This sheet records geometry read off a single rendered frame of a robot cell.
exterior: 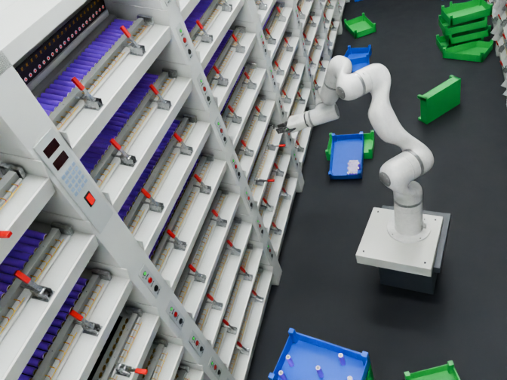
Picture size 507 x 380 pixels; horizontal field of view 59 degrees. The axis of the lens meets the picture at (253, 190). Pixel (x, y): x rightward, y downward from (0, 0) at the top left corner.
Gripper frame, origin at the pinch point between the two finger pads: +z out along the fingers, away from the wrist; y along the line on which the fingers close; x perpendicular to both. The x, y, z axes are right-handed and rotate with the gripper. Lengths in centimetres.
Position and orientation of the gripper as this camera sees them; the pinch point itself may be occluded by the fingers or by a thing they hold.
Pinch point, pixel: (281, 128)
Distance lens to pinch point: 239.1
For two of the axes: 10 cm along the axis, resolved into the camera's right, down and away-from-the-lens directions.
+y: -2.2, 6.7, -7.1
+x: 4.7, 7.1, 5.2
